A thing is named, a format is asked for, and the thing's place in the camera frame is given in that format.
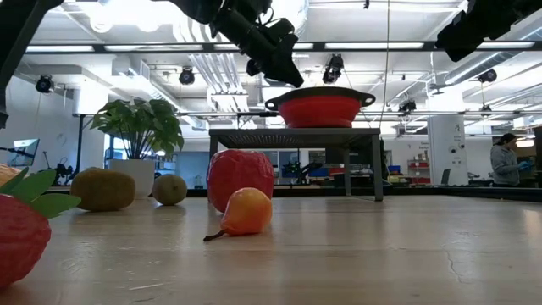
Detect black upright post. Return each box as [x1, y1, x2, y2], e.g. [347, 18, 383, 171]
[75, 114, 86, 173]

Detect computer monitor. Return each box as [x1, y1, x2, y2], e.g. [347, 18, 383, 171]
[11, 138, 41, 167]

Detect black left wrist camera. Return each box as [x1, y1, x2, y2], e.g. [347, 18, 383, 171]
[261, 17, 298, 47]

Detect large red toy apple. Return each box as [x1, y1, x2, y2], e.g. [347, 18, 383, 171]
[206, 148, 276, 214]

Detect grey perforated metal riser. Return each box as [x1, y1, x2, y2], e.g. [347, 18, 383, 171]
[208, 127, 385, 202]

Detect black overhead light bar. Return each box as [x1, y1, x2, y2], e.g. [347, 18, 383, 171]
[25, 41, 537, 54]

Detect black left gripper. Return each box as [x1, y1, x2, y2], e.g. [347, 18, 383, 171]
[213, 7, 306, 89]

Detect person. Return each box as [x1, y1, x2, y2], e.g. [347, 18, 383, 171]
[489, 132, 530, 188]

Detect yellow orange toy mango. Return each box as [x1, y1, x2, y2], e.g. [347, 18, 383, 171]
[0, 164, 21, 187]

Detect black aluminium frame rail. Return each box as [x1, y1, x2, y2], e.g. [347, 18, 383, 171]
[40, 185, 542, 202]

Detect red collapsible colander grey rim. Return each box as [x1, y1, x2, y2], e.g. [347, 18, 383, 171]
[264, 86, 377, 129]

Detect thin hanging cable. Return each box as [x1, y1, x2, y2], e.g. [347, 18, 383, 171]
[380, 0, 391, 128]

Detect red toy strawberry green leaves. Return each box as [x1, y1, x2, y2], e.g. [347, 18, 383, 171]
[0, 167, 81, 291]

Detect golden brown toy kiwi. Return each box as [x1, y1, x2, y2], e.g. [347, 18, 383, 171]
[69, 168, 136, 213]

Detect green plant in white pot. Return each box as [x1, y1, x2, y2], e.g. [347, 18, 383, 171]
[90, 97, 186, 200]

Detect small orange toy pear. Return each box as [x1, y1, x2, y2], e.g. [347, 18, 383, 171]
[202, 187, 274, 242]

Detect olive green toy kiwi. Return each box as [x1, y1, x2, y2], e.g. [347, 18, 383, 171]
[152, 174, 189, 207]

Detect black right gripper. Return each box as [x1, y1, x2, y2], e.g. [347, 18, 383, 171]
[434, 0, 542, 64]

